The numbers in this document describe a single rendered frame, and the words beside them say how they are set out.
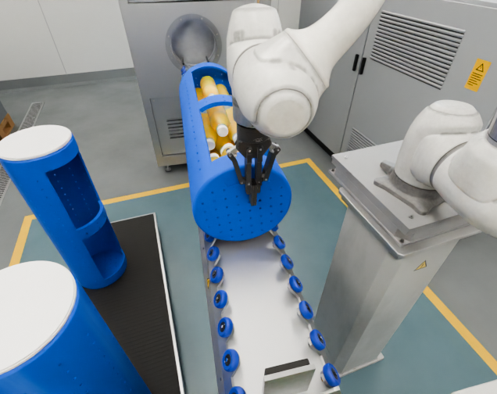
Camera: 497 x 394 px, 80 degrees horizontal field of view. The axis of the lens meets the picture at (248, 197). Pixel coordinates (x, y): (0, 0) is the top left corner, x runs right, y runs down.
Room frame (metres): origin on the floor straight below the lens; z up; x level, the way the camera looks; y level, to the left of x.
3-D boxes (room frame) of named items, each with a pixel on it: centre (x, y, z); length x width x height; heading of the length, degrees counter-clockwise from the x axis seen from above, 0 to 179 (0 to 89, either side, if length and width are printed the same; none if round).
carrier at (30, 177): (1.08, 0.89, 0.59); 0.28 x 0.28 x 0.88
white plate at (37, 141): (1.08, 0.89, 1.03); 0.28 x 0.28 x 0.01
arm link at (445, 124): (0.70, -0.52, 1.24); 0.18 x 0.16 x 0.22; 9
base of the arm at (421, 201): (0.73, -0.51, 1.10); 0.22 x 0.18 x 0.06; 31
